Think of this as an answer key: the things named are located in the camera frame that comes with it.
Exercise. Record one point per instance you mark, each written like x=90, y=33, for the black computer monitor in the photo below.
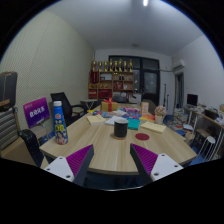
x=192, y=99

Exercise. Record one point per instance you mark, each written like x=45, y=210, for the stack of books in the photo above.
x=180, y=118

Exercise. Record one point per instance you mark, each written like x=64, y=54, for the orange red book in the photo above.
x=147, y=117

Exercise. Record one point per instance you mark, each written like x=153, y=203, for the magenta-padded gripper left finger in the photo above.
x=63, y=168

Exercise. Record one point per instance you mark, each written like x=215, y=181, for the cluttered wooden desk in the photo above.
x=208, y=120

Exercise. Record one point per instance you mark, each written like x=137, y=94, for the wooden shelf unit with trophies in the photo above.
x=111, y=81

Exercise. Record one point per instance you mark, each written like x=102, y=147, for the purple sign board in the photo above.
x=36, y=111

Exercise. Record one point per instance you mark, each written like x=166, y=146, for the pale yellow book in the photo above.
x=95, y=120

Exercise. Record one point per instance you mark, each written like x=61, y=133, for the ceiling light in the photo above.
x=145, y=2

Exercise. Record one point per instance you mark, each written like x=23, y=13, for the black framed glass door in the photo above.
x=150, y=80

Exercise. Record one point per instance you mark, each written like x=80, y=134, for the small round side table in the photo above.
x=88, y=101

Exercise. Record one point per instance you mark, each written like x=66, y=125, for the black cup white inside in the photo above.
x=120, y=128

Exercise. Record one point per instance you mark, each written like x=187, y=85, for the yellow gift box red ribbon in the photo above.
x=109, y=106

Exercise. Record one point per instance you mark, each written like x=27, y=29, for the pink flowers in white pot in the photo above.
x=160, y=111

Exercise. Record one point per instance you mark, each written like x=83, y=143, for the small tan upright box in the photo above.
x=144, y=108

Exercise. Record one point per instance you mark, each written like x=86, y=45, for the blue drink bottle white cap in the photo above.
x=60, y=125

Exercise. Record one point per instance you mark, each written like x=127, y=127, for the blue colourful magazine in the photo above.
x=101, y=114

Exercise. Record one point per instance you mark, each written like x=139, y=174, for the black striped office chair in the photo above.
x=8, y=128

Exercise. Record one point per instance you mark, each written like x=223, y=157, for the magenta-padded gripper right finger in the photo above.
x=160, y=166

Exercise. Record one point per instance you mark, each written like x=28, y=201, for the teal notebook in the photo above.
x=134, y=124

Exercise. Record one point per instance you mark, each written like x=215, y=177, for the flat round red coaster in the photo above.
x=142, y=136

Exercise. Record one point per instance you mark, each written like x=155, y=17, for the white air conditioner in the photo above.
x=178, y=64

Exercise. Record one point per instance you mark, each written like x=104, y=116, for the white printed booklet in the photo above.
x=111, y=120

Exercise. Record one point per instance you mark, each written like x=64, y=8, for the white round stool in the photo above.
x=210, y=140

